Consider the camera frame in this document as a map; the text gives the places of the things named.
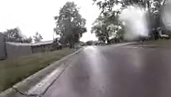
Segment low long house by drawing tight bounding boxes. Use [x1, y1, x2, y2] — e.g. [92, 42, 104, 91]
[30, 37, 63, 56]

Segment concrete kerb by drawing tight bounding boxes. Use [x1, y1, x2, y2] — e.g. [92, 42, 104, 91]
[0, 47, 93, 97]

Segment grass lawn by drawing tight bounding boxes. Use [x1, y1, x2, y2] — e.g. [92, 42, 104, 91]
[0, 45, 83, 97]

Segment pale vehicle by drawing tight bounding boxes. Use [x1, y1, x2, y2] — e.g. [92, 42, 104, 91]
[151, 25, 171, 42]

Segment grey asphalt road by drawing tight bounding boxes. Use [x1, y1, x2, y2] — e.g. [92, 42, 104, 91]
[0, 30, 171, 97]

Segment tall dark tree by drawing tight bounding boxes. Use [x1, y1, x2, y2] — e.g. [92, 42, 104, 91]
[48, 0, 92, 52]

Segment trees behind buildings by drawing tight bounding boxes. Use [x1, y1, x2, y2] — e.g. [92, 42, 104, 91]
[1, 22, 45, 49]

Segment row of leafy trees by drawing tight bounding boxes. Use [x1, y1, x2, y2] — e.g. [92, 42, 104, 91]
[84, 0, 171, 49]

